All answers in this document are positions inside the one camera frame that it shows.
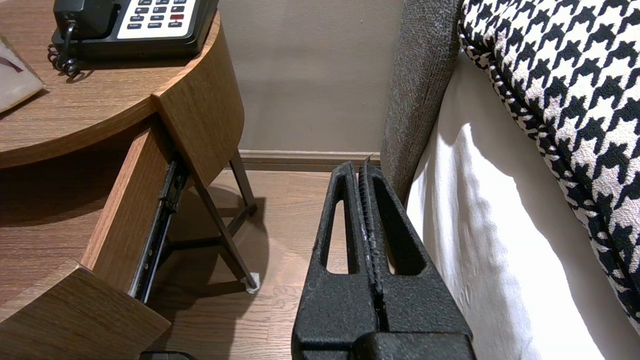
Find curved wooden nightstand drawer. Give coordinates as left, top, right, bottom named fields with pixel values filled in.
left=0, top=115, right=193, bottom=360

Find black coiled phone cord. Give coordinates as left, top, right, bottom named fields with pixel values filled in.
left=46, top=20, right=83, bottom=78

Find white bed sheet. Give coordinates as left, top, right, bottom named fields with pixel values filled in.
left=405, top=50, right=640, bottom=360

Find black and white telephone base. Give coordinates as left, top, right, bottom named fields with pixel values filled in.
left=50, top=0, right=220, bottom=62

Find black white houndstooth pillow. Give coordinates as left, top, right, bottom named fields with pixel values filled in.
left=457, top=0, right=640, bottom=333

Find round wooden nightstand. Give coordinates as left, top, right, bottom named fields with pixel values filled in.
left=0, top=0, right=258, bottom=296

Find grey fabric headboard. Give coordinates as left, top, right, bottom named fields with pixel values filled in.
left=379, top=0, right=463, bottom=203

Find gold tissue pack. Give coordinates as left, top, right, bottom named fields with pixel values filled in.
left=0, top=34, right=45, bottom=113

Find black telephone handset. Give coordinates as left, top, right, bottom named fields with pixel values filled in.
left=53, top=0, right=118, bottom=40

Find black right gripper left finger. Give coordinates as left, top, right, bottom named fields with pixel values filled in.
left=291, top=161, right=383, bottom=360

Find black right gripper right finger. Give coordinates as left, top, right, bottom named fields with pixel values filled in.
left=359, top=156, right=473, bottom=335

